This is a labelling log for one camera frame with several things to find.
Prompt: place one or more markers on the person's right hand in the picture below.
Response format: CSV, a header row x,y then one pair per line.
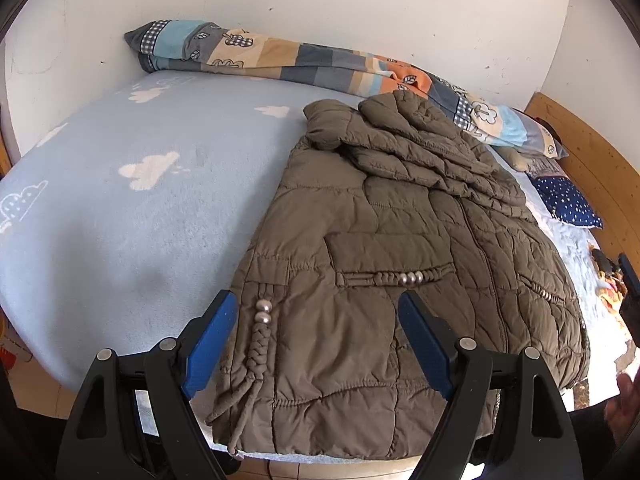
x,y
620,405

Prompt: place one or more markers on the yellow floral cloth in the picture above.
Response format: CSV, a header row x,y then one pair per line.
x,y
610,295

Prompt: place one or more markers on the patchwork printed quilt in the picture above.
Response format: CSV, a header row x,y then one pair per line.
x,y
310,60

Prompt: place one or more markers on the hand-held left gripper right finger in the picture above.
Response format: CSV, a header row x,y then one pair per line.
x,y
425,345

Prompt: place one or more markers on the navy star print pillow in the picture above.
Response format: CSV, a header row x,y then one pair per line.
x,y
570,202

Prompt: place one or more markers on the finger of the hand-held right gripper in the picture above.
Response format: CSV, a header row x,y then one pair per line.
x,y
629,272

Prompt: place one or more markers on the white printed pillow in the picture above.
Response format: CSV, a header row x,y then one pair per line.
x,y
542,167

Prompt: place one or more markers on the wooden headboard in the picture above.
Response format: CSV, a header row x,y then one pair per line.
x,y
590,160

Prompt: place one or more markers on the brown quilted jacket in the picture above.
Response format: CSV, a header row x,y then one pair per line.
x,y
375,240

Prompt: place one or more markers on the person's dark clothing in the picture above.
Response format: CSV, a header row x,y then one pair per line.
x,y
590,440

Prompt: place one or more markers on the small beige pillow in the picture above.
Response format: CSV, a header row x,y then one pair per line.
x,y
515,157

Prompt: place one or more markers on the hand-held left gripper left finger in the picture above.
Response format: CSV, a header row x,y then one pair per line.
x,y
210,345

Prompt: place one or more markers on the black patterned glasses case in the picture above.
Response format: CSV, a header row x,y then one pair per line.
x,y
602,260

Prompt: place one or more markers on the light blue cloud blanket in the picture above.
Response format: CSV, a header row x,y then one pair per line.
x,y
125,235

